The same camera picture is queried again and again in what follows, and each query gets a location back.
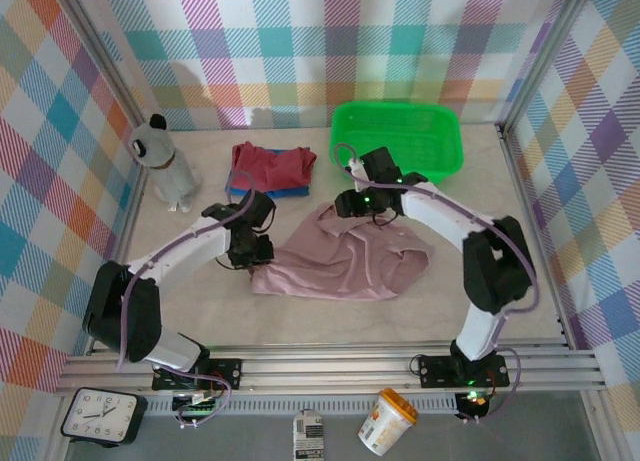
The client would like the black alarm clock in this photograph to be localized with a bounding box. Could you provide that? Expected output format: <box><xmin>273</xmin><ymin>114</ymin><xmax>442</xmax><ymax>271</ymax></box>
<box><xmin>60</xmin><ymin>387</ymin><xmax>149</xmax><ymax>448</ymax></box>

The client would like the black and white carton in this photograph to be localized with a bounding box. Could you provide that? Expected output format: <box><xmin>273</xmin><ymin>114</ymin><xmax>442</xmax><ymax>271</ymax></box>
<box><xmin>292</xmin><ymin>409</ymin><xmax>326</xmax><ymax>461</ymax></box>

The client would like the white slotted cable duct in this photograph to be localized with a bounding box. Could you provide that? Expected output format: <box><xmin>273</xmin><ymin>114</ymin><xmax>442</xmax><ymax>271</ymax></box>
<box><xmin>147</xmin><ymin>398</ymin><xmax>461</xmax><ymax>416</ymax></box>

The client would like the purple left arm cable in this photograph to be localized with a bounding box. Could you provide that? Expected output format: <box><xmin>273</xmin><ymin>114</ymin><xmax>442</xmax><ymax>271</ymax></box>
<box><xmin>115</xmin><ymin>172</ymin><xmax>254</xmax><ymax>428</ymax></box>

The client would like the aluminium front rail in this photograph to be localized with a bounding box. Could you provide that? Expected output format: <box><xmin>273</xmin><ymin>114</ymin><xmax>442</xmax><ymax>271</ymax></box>
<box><xmin>53</xmin><ymin>345</ymin><xmax>609</xmax><ymax>398</ymax></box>

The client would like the aluminium frame post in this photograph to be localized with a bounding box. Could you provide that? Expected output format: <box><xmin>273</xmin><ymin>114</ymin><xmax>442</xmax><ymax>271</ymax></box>
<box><xmin>499</xmin><ymin>0</ymin><xmax>599</xmax><ymax>135</ymax></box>
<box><xmin>57</xmin><ymin>0</ymin><xmax>151</xmax><ymax>132</ymax></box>

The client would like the white cup with orange lid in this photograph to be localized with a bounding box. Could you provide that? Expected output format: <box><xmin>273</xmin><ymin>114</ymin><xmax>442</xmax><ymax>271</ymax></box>
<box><xmin>357</xmin><ymin>388</ymin><xmax>420</xmax><ymax>457</ymax></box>

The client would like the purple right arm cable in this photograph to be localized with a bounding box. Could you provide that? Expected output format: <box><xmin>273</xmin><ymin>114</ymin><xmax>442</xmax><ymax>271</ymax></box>
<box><xmin>333</xmin><ymin>142</ymin><xmax>539</xmax><ymax>425</ymax></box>

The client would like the grey plush animal toy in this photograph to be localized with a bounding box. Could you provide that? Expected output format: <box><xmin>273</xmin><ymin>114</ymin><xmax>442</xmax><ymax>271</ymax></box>
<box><xmin>128</xmin><ymin>113</ymin><xmax>204</xmax><ymax>213</ymax></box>

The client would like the small electronics board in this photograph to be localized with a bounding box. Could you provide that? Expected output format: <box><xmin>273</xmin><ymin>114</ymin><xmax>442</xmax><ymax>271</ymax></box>
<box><xmin>172</xmin><ymin>390</ymin><xmax>224</xmax><ymax>417</ymax></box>
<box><xmin>455</xmin><ymin>389</ymin><xmax>492</xmax><ymax>418</ymax></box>

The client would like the aluminium side rail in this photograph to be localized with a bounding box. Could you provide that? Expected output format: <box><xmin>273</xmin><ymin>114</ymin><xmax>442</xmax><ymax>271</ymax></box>
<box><xmin>499</xmin><ymin>125</ymin><xmax>575</xmax><ymax>351</ymax></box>
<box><xmin>87</xmin><ymin>170</ymin><xmax>151</xmax><ymax>357</ymax></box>

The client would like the mauve pink tank top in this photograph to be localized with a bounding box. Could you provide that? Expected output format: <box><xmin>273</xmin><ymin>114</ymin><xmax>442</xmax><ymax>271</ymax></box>
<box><xmin>250</xmin><ymin>203</ymin><xmax>434</xmax><ymax>302</ymax></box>

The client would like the blue tank top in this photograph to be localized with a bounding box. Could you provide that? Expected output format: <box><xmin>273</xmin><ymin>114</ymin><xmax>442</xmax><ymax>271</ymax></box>
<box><xmin>224</xmin><ymin>168</ymin><xmax>311</xmax><ymax>200</ymax></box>

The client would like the green plastic basket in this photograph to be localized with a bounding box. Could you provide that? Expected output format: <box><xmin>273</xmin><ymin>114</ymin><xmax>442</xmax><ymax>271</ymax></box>
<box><xmin>329</xmin><ymin>100</ymin><xmax>465</xmax><ymax>186</ymax></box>

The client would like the red tank top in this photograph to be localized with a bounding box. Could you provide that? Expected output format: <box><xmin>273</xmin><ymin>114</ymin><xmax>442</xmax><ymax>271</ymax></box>
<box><xmin>230</xmin><ymin>141</ymin><xmax>319</xmax><ymax>191</ymax></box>

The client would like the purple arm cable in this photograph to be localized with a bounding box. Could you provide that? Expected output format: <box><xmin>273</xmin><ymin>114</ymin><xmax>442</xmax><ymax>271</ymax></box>
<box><xmin>115</xmin><ymin>172</ymin><xmax>254</xmax><ymax>428</ymax></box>
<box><xmin>333</xmin><ymin>142</ymin><xmax>539</xmax><ymax>425</ymax></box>

